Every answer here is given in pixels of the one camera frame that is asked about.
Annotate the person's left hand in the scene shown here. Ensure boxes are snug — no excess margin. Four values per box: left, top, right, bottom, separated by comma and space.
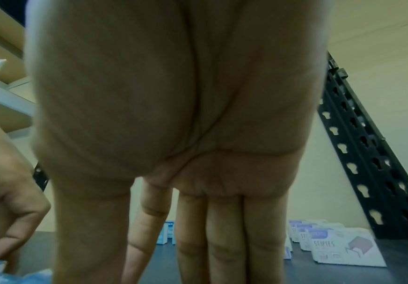
0, 105, 52, 276

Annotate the person's right hand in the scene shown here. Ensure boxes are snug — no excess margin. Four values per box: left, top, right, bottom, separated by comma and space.
24, 0, 332, 284

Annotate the black perforated metal shelf upright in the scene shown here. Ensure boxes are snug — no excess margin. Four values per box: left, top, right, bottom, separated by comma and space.
317, 51, 408, 246
33, 162, 51, 192

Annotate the white shelf board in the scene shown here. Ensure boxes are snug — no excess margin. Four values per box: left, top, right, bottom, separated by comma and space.
0, 75, 37, 120

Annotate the blue plastic packet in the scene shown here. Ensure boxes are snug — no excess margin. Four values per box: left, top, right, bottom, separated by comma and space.
0, 259, 54, 284

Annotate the beige wooden shelf board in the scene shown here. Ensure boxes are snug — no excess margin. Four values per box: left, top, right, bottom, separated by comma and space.
325, 0, 408, 84

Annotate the row of white staple boxes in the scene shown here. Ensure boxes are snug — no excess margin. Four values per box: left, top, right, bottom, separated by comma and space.
284, 219, 388, 269

